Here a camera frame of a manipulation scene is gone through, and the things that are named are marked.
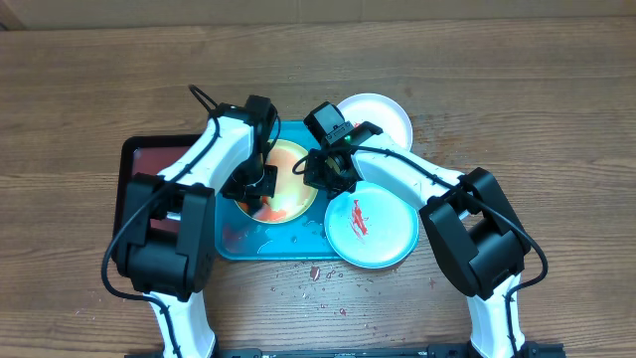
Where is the green orange scrub sponge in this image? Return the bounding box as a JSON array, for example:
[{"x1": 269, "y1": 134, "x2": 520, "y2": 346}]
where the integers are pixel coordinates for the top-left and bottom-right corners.
[{"x1": 238, "y1": 197, "x2": 287, "y2": 224}]

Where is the yellow-green plastic plate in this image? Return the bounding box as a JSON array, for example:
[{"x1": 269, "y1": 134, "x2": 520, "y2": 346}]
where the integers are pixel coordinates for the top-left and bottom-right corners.
[{"x1": 266, "y1": 139, "x2": 318, "y2": 224}]

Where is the light blue plastic plate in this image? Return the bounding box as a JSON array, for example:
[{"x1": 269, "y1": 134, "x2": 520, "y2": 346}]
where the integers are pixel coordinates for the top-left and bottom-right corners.
[{"x1": 325, "y1": 181, "x2": 419, "y2": 269}]

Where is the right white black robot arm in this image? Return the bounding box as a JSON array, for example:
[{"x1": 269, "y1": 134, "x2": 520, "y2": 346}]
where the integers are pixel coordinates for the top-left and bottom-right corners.
[{"x1": 294, "y1": 118, "x2": 530, "y2": 357}]

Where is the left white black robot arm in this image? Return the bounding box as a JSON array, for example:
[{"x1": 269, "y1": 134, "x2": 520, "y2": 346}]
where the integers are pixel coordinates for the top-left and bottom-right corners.
[{"x1": 100, "y1": 87, "x2": 279, "y2": 357}]

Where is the teal plastic tray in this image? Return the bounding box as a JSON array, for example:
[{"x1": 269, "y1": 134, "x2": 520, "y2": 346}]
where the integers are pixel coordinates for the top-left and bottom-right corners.
[{"x1": 215, "y1": 121, "x2": 341, "y2": 261}]

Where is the black rectangular tray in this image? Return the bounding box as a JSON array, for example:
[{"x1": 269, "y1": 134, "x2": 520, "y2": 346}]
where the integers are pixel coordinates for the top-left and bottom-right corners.
[{"x1": 113, "y1": 134, "x2": 216, "y2": 262}]

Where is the white pink-rimmed plate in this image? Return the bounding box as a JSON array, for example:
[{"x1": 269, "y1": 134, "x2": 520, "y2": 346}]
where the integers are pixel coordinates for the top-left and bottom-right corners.
[{"x1": 337, "y1": 93, "x2": 413, "y2": 150}]

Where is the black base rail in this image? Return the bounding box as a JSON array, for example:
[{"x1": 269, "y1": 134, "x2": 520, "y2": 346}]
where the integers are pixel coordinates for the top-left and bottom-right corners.
[{"x1": 124, "y1": 341, "x2": 566, "y2": 358}]

